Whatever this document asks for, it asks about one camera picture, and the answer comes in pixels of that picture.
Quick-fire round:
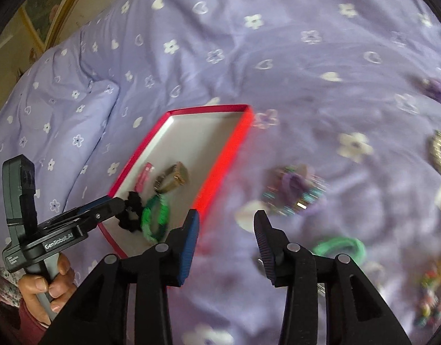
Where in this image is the blue beaded bracelet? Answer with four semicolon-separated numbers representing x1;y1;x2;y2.
261;172;327;216

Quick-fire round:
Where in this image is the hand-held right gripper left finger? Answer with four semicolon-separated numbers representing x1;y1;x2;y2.
51;209;200;345

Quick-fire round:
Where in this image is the purple scrunchie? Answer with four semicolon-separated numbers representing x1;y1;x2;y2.
423;78;441;106

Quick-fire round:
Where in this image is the person's left forearm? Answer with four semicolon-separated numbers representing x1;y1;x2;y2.
10;296;50;345

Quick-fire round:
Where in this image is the green braided bracelet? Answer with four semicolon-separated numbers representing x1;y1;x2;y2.
140;195;171;242

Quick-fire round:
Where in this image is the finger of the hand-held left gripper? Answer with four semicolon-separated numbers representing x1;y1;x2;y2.
50;198;127;233
39;195;112;229

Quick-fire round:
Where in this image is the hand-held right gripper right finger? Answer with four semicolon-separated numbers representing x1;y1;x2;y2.
253;210;413;345

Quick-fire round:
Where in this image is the floral cloth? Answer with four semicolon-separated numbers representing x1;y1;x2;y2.
0;255;24;307

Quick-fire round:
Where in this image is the person's left hand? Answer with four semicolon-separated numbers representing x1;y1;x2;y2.
19;253;76;326

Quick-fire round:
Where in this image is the black scrunchie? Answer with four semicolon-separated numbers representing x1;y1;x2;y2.
115;191;146;232

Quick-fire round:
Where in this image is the pearl bracelet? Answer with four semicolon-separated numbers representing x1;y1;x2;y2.
429;131;441;177

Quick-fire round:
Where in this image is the framed wall picture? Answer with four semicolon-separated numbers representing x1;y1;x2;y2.
19;0;99;54

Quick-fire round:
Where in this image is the purple floral blanket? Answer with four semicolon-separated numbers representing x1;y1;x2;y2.
0;0;441;345

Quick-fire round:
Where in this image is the gold wristwatch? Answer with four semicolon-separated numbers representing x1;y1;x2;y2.
154;162;189;193

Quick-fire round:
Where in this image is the pink hair clip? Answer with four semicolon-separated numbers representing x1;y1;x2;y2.
134;162;154;192

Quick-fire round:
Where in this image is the red shallow cardboard box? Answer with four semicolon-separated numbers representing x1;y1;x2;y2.
97;104;255;259

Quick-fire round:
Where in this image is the colourful bead bracelet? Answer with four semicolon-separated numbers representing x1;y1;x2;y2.
414;264;441;327

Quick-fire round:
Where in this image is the purple flower hair tie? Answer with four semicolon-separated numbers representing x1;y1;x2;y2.
278;167;329;211

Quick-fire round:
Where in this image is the mint green hair tie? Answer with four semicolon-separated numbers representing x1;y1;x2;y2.
312;236;367;264

